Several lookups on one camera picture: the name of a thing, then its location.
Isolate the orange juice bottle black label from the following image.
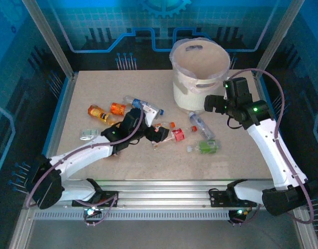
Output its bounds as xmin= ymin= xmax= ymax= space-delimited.
xmin=88 ymin=104 xmax=123 ymax=127

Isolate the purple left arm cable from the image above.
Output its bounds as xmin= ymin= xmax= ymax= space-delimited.
xmin=25 ymin=102 xmax=145 ymax=208

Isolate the aluminium table side rail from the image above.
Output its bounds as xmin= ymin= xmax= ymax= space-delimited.
xmin=253 ymin=71 xmax=269 ymax=102
xmin=40 ymin=72 xmax=79 ymax=182

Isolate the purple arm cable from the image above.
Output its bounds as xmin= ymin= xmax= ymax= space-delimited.
xmin=227 ymin=68 xmax=315 ymax=225
xmin=25 ymin=102 xmax=145 ymax=208

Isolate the white plastic bin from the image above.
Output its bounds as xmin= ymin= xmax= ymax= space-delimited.
xmin=170 ymin=37 xmax=231 ymax=114

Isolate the aluminium frame post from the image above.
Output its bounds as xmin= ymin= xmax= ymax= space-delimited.
xmin=21 ymin=0 xmax=74 ymax=78
xmin=256 ymin=0 xmax=306 ymax=76

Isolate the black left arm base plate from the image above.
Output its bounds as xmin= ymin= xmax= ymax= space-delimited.
xmin=72 ymin=190 xmax=120 ymax=208

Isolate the green label plastic bottle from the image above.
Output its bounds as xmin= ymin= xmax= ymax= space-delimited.
xmin=186 ymin=139 xmax=222 ymax=155

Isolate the blue label bottle blue cap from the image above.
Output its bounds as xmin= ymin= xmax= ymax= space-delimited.
xmin=122 ymin=95 xmax=165 ymax=117

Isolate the translucent plastic bin liner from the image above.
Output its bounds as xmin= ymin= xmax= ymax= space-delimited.
xmin=170 ymin=37 xmax=231 ymax=95

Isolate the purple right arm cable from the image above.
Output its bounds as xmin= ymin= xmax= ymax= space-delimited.
xmin=227 ymin=68 xmax=315 ymax=225

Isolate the orange label plastic bottle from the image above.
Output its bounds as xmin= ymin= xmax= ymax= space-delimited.
xmin=109 ymin=102 xmax=128 ymax=116

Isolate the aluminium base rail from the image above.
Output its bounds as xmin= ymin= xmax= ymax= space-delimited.
xmin=26 ymin=178 xmax=305 ymax=208

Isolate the slim clear water bottle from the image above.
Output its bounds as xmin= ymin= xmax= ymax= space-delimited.
xmin=188 ymin=111 xmax=216 ymax=141

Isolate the grey slotted cable duct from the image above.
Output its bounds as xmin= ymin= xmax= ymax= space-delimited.
xmin=33 ymin=211 xmax=240 ymax=221

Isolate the crushed clear plastic bottle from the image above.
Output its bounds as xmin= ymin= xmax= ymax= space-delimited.
xmin=79 ymin=128 xmax=102 ymax=141

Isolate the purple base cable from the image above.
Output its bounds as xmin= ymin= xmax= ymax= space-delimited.
xmin=229 ymin=204 xmax=262 ymax=226
xmin=82 ymin=195 xmax=120 ymax=227

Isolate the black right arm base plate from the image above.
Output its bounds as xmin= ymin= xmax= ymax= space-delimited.
xmin=209 ymin=188 xmax=257 ymax=208

